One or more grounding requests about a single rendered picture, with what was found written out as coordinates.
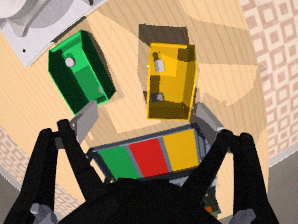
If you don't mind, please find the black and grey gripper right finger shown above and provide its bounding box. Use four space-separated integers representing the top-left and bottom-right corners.
157 102 279 224

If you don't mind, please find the yellow bin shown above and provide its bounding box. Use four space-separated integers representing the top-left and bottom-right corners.
146 41 198 121

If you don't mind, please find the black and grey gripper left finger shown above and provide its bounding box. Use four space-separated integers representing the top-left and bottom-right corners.
3 100 126 224

